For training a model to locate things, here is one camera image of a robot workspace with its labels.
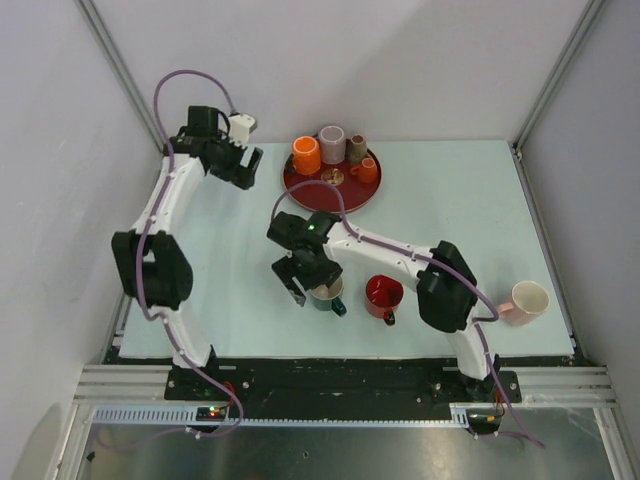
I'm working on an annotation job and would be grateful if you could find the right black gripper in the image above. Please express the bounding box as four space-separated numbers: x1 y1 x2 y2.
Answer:
272 250 343 306

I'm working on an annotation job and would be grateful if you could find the dark green mug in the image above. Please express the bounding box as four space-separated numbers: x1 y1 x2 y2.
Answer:
310 277 347 317

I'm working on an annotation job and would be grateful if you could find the orange mug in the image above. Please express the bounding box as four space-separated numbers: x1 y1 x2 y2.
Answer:
286 136 322 176

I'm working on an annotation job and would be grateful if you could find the lilac mug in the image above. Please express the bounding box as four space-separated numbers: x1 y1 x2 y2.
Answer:
318 125 346 165

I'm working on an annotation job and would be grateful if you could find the red mug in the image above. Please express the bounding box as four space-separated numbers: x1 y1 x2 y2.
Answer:
365 275 404 326

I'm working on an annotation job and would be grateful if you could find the brown textured cup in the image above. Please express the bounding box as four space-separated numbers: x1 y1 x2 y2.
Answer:
346 134 368 166

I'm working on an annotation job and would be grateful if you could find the small orange cup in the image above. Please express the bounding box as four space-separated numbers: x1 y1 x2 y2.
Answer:
349 157 379 184

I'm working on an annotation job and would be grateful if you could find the large pale pink mug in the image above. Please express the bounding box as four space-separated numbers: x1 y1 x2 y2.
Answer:
497 280 550 327

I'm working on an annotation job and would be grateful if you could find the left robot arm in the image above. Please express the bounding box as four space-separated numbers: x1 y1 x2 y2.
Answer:
111 106 263 399

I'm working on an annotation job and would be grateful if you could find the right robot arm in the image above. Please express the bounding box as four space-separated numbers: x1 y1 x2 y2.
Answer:
267 212 498 401

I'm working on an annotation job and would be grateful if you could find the round red tray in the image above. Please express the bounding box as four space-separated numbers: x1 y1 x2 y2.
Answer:
282 149 381 213

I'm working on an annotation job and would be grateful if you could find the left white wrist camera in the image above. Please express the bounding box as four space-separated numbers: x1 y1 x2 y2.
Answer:
228 113 258 147

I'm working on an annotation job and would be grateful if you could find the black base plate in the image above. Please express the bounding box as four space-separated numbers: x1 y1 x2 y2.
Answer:
164 357 522 421

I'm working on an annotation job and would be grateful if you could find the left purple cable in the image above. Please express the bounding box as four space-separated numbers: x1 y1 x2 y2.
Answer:
94 69 246 451

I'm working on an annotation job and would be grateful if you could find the grey cable duct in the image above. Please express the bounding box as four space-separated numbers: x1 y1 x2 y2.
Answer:
94 405 469 428

